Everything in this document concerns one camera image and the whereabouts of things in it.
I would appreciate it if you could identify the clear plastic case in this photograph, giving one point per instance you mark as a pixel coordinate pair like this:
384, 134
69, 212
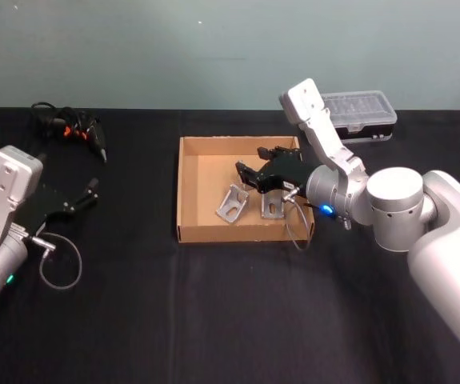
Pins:
363, 110

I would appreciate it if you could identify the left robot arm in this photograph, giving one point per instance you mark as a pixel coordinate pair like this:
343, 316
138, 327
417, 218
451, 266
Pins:
1, 184

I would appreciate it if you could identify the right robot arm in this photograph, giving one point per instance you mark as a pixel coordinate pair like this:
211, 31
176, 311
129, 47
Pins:
397, 200

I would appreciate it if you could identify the silver metal angle bracket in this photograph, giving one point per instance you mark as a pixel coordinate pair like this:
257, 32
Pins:
229, 206
273, 208

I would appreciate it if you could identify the black table cloth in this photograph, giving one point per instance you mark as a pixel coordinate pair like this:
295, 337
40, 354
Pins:
221, 312

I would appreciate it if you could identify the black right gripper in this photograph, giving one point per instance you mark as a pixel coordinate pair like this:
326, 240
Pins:
283, 174

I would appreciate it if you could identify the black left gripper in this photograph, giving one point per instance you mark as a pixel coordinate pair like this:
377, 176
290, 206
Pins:
45, 204

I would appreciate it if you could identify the shallow brown cardboard tray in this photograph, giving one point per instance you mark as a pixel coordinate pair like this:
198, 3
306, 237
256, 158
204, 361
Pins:
203, 180

